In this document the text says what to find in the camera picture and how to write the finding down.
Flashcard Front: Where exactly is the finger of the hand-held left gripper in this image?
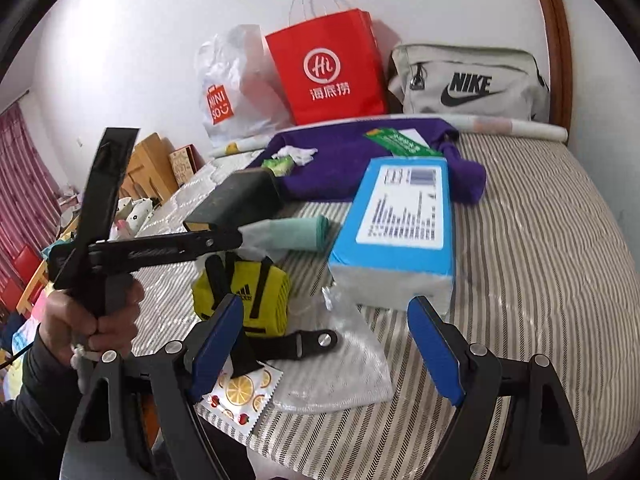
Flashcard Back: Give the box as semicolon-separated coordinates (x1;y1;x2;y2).
54;127;142;289
89;230;245;267

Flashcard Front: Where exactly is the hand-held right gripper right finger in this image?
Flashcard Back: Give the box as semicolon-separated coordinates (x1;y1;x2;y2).
407;296;588;480

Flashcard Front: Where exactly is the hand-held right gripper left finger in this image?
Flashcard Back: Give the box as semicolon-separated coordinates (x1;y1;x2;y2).
60;294;246;480

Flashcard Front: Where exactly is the fruit print packet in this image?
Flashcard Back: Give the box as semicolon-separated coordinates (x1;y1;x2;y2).
200;357;284;433

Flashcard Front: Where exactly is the yellow sports bag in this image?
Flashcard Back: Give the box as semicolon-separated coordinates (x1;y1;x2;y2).
192;254;340;362

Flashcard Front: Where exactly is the clear plastic bag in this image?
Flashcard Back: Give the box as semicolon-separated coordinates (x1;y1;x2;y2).
270;284;394;414

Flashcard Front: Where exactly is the teal cloth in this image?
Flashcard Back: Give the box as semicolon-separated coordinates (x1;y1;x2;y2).
239;215;332;256

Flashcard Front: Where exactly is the green tissue packet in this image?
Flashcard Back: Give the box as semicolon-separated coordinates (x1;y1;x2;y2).
261;156;297;177

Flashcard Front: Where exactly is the pair of white gloves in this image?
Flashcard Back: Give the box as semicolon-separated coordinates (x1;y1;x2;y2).
276;145;319;167

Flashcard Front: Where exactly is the green and white packet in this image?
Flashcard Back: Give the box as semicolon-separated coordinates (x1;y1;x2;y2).
363;127;445;158

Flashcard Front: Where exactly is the person's left forearm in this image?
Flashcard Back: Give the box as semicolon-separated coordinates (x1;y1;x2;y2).
0;332;101;480

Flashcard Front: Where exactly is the person's left hand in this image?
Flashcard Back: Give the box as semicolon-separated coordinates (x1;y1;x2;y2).
40;280;147;367

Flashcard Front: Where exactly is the wooden headboard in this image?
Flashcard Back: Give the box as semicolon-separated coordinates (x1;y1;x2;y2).
120;132;180;201

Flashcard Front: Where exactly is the white pillow with black dots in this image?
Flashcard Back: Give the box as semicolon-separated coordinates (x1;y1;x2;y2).
114;197;153;238

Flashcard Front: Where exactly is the patterned brown box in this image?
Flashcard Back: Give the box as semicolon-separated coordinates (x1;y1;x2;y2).
167;145;198;181

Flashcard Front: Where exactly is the dark green tea tin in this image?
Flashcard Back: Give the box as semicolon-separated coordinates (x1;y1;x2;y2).
182;170;283;235

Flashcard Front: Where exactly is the red striped curtain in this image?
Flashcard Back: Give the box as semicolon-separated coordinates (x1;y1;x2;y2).
0;100;68;286

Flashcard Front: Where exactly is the red chair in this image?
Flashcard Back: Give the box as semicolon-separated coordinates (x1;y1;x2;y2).
12;246;45;281
0;279;27;313

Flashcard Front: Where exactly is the striped quilted table cover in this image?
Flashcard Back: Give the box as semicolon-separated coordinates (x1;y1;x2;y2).
130;132;640;476

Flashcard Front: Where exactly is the blue tissue pack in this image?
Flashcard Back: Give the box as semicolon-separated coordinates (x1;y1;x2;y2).
328;156;457;317

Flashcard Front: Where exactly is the white plastic shopping bag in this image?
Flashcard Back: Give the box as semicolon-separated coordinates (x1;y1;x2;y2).
195;24;296;148

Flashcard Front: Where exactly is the purple cloth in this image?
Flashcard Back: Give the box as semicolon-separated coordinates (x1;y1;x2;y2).
260;116;487;204

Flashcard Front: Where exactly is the red paper shopping bag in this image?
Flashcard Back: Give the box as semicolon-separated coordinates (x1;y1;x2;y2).
264;0;390;127

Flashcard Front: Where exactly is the grey zip pouch bag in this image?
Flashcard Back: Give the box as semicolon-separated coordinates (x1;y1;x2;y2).
387;42;551;123

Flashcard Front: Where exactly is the thin black cable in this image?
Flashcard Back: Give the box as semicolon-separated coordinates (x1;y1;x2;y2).
0;345;33;368

